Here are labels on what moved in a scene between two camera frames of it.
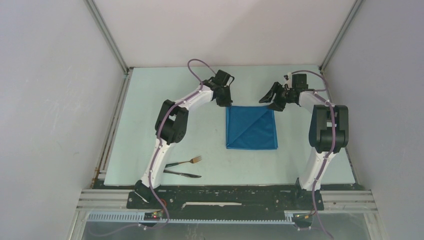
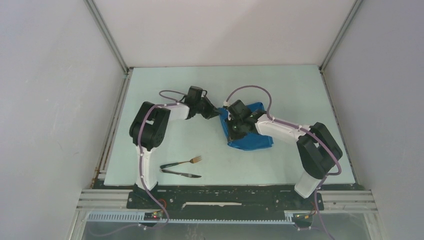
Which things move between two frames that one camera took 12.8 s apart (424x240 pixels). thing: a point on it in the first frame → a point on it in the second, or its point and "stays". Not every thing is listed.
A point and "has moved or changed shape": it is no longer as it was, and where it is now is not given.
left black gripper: (227, 102) → (211, 111)
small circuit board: (154, 216) stays
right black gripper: (277, 105) → (231, 134)
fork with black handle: (193, 160) stays
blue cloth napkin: (250, 127) has moved or changed shape
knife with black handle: (182, 174) stays
